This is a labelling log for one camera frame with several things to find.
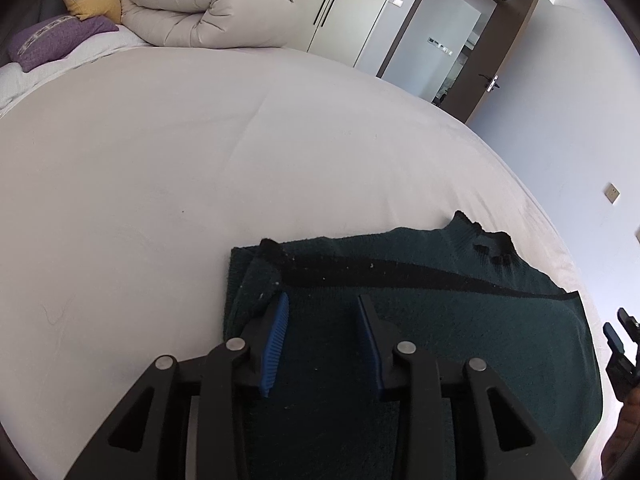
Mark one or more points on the person's right hand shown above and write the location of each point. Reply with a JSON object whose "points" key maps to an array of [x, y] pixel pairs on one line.
{"points": [[619, 440]]}

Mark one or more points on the folded beige duvet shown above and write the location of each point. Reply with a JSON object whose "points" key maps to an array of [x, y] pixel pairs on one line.
{"points": [[200, 5]]}

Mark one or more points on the dark green sweater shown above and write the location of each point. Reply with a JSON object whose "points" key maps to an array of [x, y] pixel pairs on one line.
{"points": [[475, 320]]}

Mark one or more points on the purple patterned pillow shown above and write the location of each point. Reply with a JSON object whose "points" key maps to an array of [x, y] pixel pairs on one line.
{"points": [[55, 40]]}

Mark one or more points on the bed with white sheet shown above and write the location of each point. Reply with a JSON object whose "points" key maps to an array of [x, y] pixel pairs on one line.
{"points": [[150, 160]]}

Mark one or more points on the cream wardrobe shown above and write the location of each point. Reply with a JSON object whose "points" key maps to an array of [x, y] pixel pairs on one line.
{"points": [[345, 5]]}

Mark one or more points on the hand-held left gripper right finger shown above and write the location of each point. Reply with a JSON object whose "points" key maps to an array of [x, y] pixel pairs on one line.
{"points": [[369, 340]]}

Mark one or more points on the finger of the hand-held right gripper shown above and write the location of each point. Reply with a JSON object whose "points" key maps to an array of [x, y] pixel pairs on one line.
{"points": [[628, 321], [612, 337]]}

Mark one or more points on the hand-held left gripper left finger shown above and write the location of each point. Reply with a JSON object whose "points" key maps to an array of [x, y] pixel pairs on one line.
{"points": [[276, 335]]}

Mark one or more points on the wall control panel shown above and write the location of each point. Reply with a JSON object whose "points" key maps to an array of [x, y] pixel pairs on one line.
{"points": [[440, 45]]}

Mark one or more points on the brown door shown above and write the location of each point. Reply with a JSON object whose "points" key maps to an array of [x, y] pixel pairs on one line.
{"points": [[495, 50]]}

